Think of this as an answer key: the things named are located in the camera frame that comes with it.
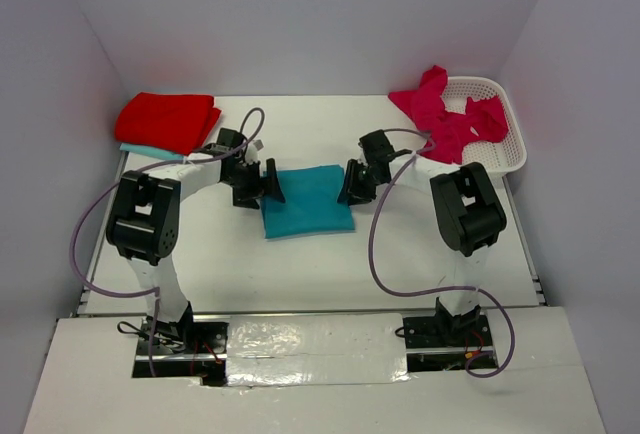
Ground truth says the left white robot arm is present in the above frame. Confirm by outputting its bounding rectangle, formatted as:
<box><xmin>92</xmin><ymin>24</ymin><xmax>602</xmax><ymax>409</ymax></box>
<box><xmin>106</xmin><ymin>150</ymin><xmax>285</xmax><ymax>353</ymax></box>

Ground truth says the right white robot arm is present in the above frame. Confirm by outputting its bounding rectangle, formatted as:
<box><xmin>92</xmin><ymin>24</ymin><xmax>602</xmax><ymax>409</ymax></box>
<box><xmin>338</xmin><ymin>154</ymin><xmax>507</xmax><ymax>345</ymax></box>

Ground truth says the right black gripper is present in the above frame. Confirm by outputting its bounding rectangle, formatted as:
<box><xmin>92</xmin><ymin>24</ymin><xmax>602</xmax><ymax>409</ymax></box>
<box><xmin>338</xmin><ymin>159</ymin><xmax>384</xmax><ymax>206</ymax></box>

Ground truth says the teal blue t shirt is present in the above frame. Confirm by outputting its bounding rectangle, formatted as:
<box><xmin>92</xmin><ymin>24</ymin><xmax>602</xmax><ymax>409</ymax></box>
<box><xmin>261</xmin><ymin>165</ymin><xmax>355</xmax><ymax>240</ymax></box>

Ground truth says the white plastic basket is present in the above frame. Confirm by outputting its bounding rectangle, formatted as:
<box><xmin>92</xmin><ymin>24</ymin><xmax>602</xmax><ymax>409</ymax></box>
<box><xmin>441</xmin><ymin>76</ymin><xmax>527</xmax><ymax>179</ymax></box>

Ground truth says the magenta pink t shirt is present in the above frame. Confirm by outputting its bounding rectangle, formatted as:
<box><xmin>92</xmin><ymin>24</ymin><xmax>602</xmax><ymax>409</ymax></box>
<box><xmin>388</xmin><ymin>65</ymin><xmax>508</xmax><ymax>164</ymax></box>

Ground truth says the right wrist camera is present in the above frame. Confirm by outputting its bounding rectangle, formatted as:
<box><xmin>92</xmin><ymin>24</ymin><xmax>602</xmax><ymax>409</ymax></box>
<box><xmin>359</xmin><ymin>129</ymin><xmax>395</xmax><ymax>165</ymax></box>

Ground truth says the red t shirt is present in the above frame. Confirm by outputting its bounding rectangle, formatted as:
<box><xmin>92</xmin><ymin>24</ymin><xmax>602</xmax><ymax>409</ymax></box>
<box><xmin>114</xmin><ymin>92</ymin><xmax>221</xmax><ymax>155</ymax></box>

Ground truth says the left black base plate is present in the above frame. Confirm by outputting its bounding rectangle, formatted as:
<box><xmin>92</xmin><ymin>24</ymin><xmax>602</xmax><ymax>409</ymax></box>
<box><xmin>152</xmin><ymin>319</ymin><xmax>229</xmax><ymax>355</ymax></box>

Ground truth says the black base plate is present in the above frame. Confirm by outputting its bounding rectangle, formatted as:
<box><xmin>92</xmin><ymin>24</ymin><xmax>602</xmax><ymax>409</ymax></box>
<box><xmin>395</xmin><ymin>314</ymin><xmax>493</xmax><ymax>351</ymax></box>
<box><xmin>152</xmin><ymin>319</ymin><xmax>229</xmax><ymax>355</ymax></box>

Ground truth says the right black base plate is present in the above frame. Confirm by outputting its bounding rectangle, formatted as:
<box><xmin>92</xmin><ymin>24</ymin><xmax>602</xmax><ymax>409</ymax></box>
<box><xmin>395</xmin><ymin>314</ymin><xmax>493</xmax><ymax>351</ymax></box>

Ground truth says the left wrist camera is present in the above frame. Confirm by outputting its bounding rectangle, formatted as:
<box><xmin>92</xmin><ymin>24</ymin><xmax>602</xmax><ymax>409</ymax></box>
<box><xmin>214</xmin><ymin>128</ymin><xmax>247</xmax><ymax>152</ymax></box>

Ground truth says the mint green t shirt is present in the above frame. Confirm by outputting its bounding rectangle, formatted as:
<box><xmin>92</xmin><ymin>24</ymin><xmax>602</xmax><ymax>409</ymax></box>
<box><xmin>120</xmin><ymin>143</ymin><xmax>183</xmax><ymax>161</ymax></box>

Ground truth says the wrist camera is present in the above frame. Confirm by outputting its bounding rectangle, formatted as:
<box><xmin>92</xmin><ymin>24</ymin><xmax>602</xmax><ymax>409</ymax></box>
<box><xmin>359</xmin><ymin>129</ymin><xmax>395</xmax><ymax>165</ymax></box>
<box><xmin>214</xmin><ymin>128</ymin><xmax>247</xmax><ymax>152</ymax></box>

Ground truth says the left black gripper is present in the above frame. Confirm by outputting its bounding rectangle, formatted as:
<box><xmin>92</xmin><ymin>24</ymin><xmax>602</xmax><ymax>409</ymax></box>
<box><xmin>223</xmin><ymin>158</ymin><xmax>285</xmax><ymax>211</ymax></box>

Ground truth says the aluminium rail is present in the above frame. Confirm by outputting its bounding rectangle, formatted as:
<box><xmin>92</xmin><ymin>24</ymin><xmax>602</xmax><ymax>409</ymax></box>
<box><xmin>194</xmin><ymin>307</ymin><xmax>435</xmax><ymax>319</ymax></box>

